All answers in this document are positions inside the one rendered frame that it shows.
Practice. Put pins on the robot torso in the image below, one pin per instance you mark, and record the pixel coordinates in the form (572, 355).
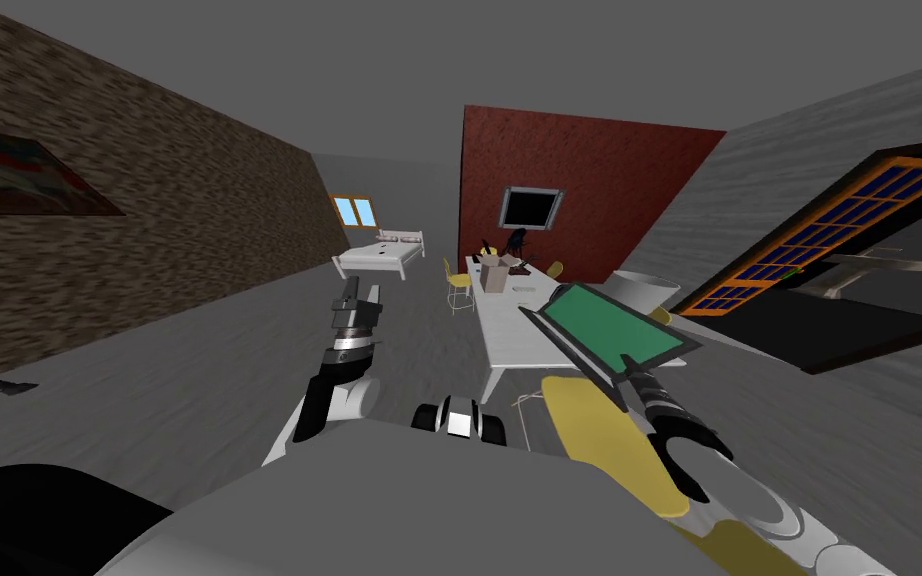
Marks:
(397, 504)

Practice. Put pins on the orange framed window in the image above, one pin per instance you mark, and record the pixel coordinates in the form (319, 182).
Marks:
(354, 212)

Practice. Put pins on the white long table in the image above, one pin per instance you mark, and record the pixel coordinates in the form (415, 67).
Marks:
(509, 332)

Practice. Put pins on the grey framed black screen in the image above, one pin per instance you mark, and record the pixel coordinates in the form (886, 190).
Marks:
(530, 208)

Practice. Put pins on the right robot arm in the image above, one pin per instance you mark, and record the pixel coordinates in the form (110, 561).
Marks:
(749, 504)

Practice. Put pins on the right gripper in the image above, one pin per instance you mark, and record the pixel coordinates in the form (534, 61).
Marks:
(637, 379)

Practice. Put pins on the dark framed wall picture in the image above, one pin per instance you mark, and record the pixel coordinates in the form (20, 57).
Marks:
(13, 180)

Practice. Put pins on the white bed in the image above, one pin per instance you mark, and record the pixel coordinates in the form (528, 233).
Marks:
(377, 254)

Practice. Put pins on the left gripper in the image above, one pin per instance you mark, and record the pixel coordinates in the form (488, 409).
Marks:
(357, 315)

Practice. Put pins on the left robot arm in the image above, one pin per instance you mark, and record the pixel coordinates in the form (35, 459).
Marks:
(331, 394)

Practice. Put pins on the white round tub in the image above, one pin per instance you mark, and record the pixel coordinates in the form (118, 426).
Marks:
(642, 288)

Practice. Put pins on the yellow chair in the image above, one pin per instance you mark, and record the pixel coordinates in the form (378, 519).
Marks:
(456, 280)
(605, 440)

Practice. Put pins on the orange door with blue panes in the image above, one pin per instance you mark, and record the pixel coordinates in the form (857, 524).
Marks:
(821, 236)

